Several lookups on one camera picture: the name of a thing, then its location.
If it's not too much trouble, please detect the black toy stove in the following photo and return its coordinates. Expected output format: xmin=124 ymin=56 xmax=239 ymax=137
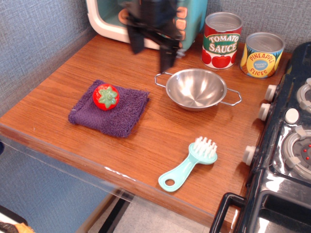
xmin=210 ymin=42 xmax=311 ymax=233

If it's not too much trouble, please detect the red toy tomato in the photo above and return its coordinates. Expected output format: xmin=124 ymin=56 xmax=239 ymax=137
xmin=92 ymin=83 xmax=120 ymax=111

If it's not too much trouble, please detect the teal toy microwave oven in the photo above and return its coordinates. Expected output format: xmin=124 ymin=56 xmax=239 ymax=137
xmin=86 ymin=0 xmax=208 ymax=51

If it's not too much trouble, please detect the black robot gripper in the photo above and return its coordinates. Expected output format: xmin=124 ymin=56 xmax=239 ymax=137
xmin=123 ymin=0 xmax=182 ymax=73

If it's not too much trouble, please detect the white stove knob upper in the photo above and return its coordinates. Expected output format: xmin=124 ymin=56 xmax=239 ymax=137
xmin=264 ymin=85 xmax=277 ymax=102

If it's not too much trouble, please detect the purple folded towel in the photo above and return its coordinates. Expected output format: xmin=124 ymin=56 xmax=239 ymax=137
xmin=68 ymin=80 xmax=149 ymax=138

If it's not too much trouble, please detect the white stove knob middle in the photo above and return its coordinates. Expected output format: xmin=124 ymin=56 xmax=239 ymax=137
xmin=258 ymin=103 xmax=271 ymax=121

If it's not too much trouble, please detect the teal dish brush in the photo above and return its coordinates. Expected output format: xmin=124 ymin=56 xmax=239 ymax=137
xmin=158 ymin=136 xmax=218 ymax=192

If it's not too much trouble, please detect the white stove knob lower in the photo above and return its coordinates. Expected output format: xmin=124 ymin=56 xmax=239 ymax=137
xmin=242 ymin=146 xmax=257 ymax=166

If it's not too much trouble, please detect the pineapple slices can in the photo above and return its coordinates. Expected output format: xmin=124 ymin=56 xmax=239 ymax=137
xmin=240 ymin=32 xmax=285 ymax=78

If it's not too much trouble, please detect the stainless steel two-handled pot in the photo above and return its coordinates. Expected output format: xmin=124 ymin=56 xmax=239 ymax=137
xmin=154 ymin=68 xmax=242 ymax=112

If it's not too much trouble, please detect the tomato sauce can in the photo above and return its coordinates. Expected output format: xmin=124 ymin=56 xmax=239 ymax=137
xmin=201 ymin=12 xmax=243 ymax=69

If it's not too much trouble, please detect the white stove knob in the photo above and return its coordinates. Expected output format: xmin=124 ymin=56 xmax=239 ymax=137
xmin=264 ymin=85 xmax=277 ymax=102
xmin=242 ymin=146 xmax=257 ymax=166
xmin=258 ymin=103 xmax=271 ymax=121

